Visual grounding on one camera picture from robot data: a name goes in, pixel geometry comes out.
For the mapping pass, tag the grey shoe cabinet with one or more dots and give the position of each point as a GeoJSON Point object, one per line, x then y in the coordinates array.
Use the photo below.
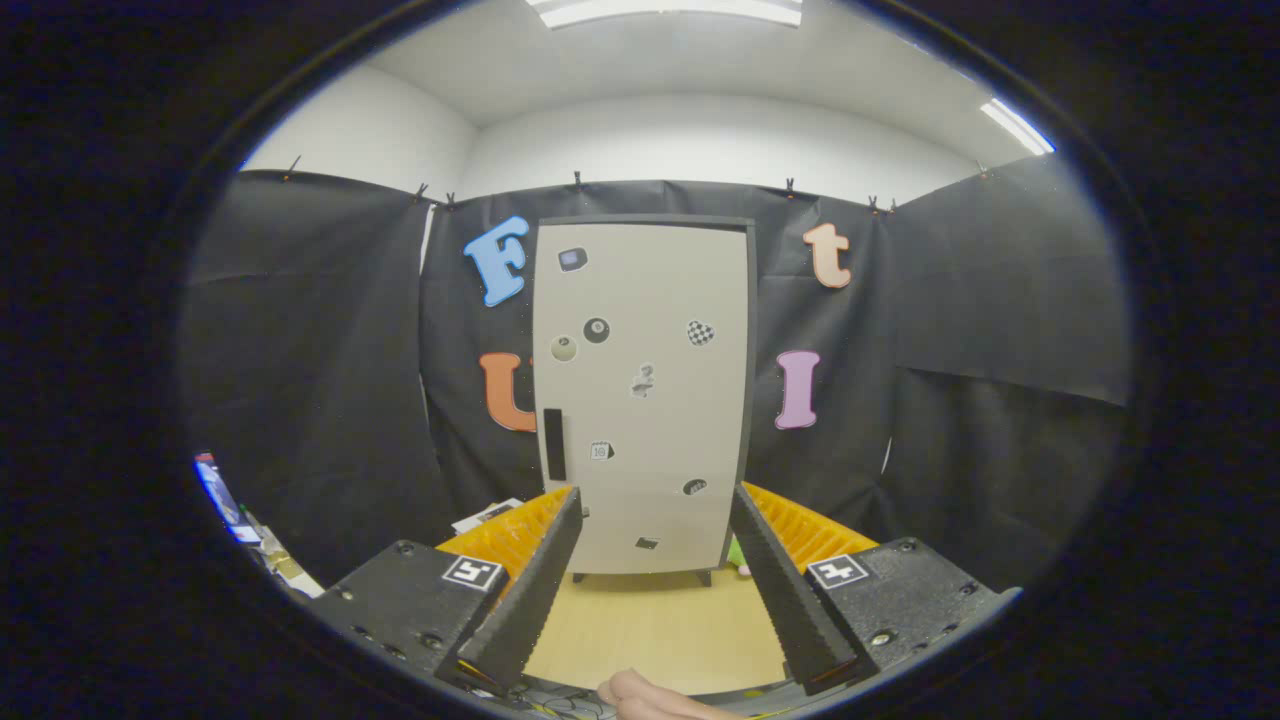
{"type": "Point", "coordinates": [645, 218]}

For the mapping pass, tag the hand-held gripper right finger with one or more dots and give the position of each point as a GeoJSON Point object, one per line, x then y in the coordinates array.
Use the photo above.
{"type": "Point", "coordinates": [790, 605]}

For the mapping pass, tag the white book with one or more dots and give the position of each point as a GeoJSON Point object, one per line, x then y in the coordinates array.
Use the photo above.
{"type": "Point", "coordinates": [485, 515]}

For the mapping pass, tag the black backdrop cloth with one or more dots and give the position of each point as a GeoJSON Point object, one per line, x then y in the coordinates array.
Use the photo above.
{"type": "Point", "coordinates": [320, 350]}

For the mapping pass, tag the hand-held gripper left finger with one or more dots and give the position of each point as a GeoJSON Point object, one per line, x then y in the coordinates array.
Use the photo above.
{"type": "Point", "coordinates": [525, 605]}

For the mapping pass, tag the long ceiling light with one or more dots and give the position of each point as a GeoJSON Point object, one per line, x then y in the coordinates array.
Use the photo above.
{"type": "Point", "coordinates": [670, 10]}

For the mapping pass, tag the white side table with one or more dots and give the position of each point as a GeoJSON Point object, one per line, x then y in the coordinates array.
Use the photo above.
{"type": "Point", "coordinates": [285, 568]}

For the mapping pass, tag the small ceiling light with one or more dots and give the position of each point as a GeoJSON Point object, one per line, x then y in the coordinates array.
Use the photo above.
{"type": "Point", "coordinates": [1018, 125]}

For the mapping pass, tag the green and pink plush toy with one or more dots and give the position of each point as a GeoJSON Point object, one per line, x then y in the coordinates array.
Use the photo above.
{"type": "Point", "coordinates": [738, 555]}

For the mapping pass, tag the computer monitor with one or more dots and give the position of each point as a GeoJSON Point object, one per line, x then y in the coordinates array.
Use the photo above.
{"type": "Point", "coordinates": [222, 495]}

